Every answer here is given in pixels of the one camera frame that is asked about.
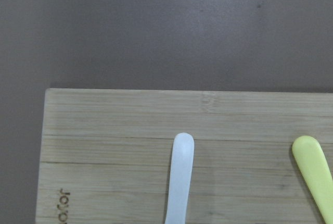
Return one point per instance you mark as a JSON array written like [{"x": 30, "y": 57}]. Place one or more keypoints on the yellow plastic knife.
[{"x": 314, "y": 168}]

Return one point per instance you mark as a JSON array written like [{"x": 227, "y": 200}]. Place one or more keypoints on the bamboo cutting board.
[{"x": 143, "y": 156}]

